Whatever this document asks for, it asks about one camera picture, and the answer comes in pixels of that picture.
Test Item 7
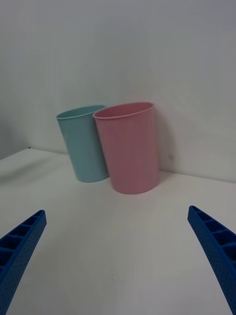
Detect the pale blue plastic bin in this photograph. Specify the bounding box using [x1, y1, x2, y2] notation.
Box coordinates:
[55, 104, 110, 183]

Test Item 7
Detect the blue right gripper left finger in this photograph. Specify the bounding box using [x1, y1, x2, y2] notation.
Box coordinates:
[0, 209, 47, 315]

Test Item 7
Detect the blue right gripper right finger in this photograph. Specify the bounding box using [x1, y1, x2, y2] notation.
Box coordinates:
[187, 205, 236, 315]

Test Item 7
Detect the pink plastic bin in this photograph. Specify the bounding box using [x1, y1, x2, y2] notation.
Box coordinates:
[92, 101, 160, 195]

